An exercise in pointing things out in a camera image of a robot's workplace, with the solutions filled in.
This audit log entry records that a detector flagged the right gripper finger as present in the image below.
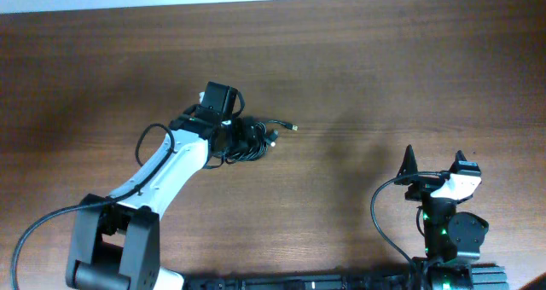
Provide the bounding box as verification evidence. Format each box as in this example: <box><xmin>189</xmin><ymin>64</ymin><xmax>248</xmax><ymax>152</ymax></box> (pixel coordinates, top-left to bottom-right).
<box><xmin>394</xmin><ymin>145</ymin><xmax>418</xmax><ymax>185</ymax></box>
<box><xmin>449</xmin><ymin>150</ymin><xmax>481</xmax><ymax>177</ymax></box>

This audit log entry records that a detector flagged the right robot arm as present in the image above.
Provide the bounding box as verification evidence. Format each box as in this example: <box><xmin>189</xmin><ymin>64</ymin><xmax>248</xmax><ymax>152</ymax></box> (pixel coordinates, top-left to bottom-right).
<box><xmin>394</xmin><ymin>145</ymin><xmax>489</xmax><ymax>289</ymax></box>

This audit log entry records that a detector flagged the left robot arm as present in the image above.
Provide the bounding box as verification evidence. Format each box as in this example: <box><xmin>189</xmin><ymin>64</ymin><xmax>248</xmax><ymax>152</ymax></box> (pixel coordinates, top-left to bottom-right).
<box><xmin>65</xmin><ymin>82</ymin><xmax>245</xmax><ymax>290</ymax></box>

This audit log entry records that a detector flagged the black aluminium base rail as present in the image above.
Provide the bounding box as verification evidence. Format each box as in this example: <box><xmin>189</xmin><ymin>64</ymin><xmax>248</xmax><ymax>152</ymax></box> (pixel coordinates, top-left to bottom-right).
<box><xmin>183</xmin><ymin>265</ymin><xmax>510</xmax><ymax>290</ymax></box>

